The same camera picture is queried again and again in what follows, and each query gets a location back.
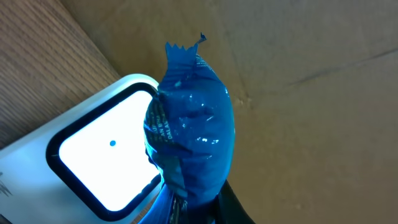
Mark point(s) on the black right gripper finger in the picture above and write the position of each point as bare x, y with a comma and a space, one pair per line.
228, 208

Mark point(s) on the white barcode scanner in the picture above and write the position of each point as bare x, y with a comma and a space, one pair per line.
88, 165

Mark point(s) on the blue cookie packet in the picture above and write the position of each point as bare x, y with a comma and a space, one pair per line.
189, 136

